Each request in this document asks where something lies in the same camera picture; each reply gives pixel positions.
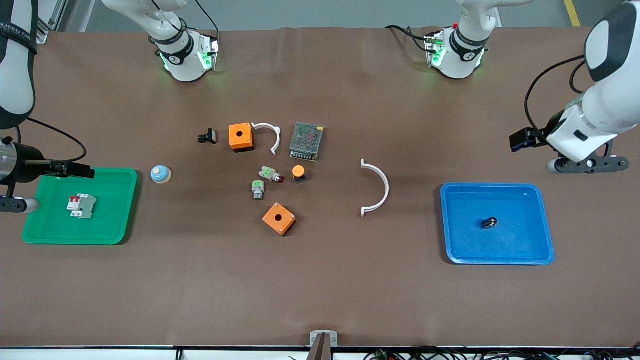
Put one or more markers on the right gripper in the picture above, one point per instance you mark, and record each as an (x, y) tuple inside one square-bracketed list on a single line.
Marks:
[(29, 164)]

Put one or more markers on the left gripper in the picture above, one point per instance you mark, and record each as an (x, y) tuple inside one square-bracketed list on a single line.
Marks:
[(539, 135)]

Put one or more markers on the white red circuit breaker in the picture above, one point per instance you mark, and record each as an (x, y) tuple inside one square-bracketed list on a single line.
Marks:
[(82, 206)]

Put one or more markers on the black cylindrical capacitor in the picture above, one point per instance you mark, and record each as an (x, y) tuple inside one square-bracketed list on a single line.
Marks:
[(489, 223)]

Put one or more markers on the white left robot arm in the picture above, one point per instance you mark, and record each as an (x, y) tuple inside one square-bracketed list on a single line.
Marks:
[(615, 90)]

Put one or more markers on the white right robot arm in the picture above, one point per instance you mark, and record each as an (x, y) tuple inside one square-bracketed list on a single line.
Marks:
[(15, 75)]

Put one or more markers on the green plastic tray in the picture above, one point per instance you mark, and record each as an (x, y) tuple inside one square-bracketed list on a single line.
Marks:
[(110, 220)]

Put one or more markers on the blue white dome button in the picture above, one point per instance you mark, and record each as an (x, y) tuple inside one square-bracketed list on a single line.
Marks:
[(161, 174)]

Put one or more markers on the blue plastic tray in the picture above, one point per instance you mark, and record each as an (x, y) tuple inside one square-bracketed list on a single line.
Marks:
[(520, 235)]

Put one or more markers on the large white curved clip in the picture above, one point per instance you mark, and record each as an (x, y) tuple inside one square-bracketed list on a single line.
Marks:
[(386, 187)]

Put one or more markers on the orange box with black hole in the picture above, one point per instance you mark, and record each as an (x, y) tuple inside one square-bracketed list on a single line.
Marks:
[(241, 138)]

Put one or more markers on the green indicator light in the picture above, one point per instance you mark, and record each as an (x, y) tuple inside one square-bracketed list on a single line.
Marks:
[(258, 189)]

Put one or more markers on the red tipped indicator light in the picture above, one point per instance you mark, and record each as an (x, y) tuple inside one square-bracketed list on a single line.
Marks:
[(269, 173)]

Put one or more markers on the small white curved clip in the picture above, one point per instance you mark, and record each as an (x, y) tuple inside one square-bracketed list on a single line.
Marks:
[(265, 125)]

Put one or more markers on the orange box with small hole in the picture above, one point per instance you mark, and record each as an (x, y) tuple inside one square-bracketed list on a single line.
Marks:
[(279, 218)]

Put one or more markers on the metal mesh power supply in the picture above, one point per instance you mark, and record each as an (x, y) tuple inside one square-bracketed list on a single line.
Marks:
[(306, 141)]

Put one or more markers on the orange push button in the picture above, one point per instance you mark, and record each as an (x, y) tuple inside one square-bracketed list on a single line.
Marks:
[(298, 172)]

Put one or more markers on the black switch knob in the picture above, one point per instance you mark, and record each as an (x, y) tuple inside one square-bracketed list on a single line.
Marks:
[(208, 136)]

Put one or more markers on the aluminium frame post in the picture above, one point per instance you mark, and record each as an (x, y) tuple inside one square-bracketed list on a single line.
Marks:
[(52, 12)]

